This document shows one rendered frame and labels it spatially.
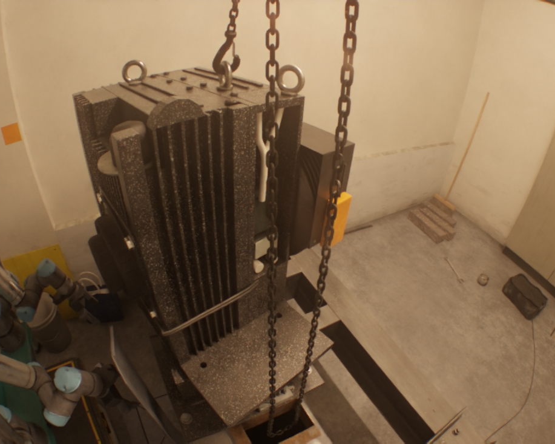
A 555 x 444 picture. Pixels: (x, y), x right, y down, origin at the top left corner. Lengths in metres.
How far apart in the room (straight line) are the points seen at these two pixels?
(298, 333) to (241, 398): 0.29
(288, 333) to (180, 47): 1.46
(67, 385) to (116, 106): 0.73
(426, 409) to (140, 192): 1.21
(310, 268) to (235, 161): 1.04
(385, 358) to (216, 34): 1.78
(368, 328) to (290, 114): 0.99
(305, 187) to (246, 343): 0.52
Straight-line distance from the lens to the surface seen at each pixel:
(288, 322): 1.10
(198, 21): 1.81
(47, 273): 1.31
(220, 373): 1.00
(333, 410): 1.95
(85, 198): 2.01
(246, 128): 0.66
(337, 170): 0.40
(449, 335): 2.51
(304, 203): 0.88
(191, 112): 0.58
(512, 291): 3.08
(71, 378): 0.95
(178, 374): 1.05
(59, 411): 1.02
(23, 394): 1.43
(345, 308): 1.49
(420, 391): 1.37
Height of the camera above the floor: 1.79
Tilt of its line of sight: 37 degrees down
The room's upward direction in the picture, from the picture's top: 4 degrees clockwise
